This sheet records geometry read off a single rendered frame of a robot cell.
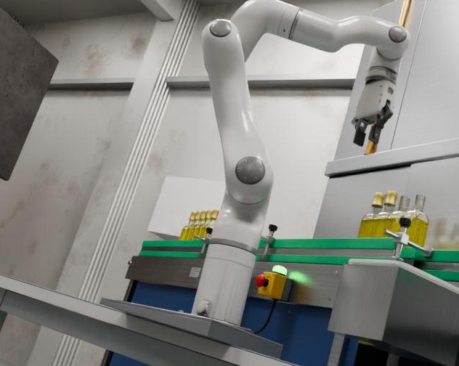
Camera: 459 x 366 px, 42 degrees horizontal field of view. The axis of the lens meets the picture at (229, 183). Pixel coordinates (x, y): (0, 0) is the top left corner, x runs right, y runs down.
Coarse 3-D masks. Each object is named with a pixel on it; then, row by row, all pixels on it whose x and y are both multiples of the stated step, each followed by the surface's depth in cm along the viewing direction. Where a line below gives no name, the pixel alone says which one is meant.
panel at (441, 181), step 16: (448, 160) 185; (416, 176) 194; (432, 176) 188; (448, 176) 183; (416, 192) 192; (432, 192) 186; (448, 192) 180; (432, 208) 183; (448, 208) 178; (432, 224) 181; (448, 224) 175; (432, 240) 178; (448, 240) 173
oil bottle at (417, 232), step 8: (408, 216) 169; (416, 216) 167; (424, 216) 168; (416, 224) 166; (424, 224) 168; (408, 232) 167; (416, 232) 166; (424, 232) 168; (416, 240) 166; (424, 240) 167
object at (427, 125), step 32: (416, 0) 238; (448, 0) 221; (416, 32) 230; (448, 32) 214; (416, 64) 222; (448, 64) 207; (352, 96) 249; (416, 96) 215; (448, 96) 201; (352, 128) 240; (384, 128) 223; (416, 128) 208; (448, 128) 195; (352, 160) 228; (384, 160) 212; (416, 160) 199; (352, 192) 224; (384, 192) 209; (320, 224) 233; (352, 224) 217
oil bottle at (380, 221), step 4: (384, 212) 179; (388, 212) 179; (376, 216) 180; (380, 216) 179; (384, 216) 177; (388, 216) 177; (376, 220) 180; (380, 220) 178; (384, 220) 177; (376, 224) 179; (380, 224) 178; (384, 224) 176; (372, 228) 180; (376, 228) 178; (380, 228) 177; (384, 228) 176; (372, 232) 179; (376, 232) 177; (380, 232) 176; (372, 236) 178; (376, 236) 177; (380, 236) 176
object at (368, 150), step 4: (408, 0) 240; (404, 4) 240; (408, 4) 240; (404, 8) 239; (404, 12) 239; (400, 16) 239; (404, 16) 238; (400, 20) 238; (404, 20) 238; (400, 24) 237; (368, 140) 225; (368, 144) 224; (372, 144) 223; (368, 148) 223; (372, 148) 223; (368, 152) 222; (372, 152) 223
